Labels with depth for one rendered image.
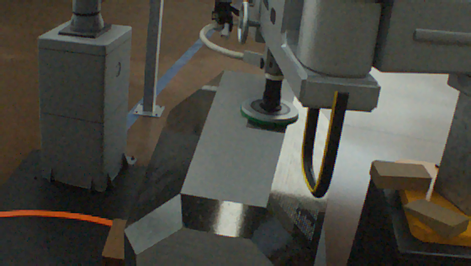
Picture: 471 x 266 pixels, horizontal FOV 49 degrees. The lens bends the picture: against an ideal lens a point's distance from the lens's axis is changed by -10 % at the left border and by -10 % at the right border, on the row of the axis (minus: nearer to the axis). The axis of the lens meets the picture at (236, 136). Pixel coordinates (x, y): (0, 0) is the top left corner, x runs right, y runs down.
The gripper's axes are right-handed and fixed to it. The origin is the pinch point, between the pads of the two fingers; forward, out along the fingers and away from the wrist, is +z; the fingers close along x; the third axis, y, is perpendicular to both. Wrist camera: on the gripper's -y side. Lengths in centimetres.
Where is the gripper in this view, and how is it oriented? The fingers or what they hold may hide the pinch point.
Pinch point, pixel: (225, 35)
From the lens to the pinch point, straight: 289.5
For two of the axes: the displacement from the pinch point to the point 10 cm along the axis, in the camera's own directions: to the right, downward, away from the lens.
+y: -8.1, 2.2, -5.4
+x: 5.7, 4.5, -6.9
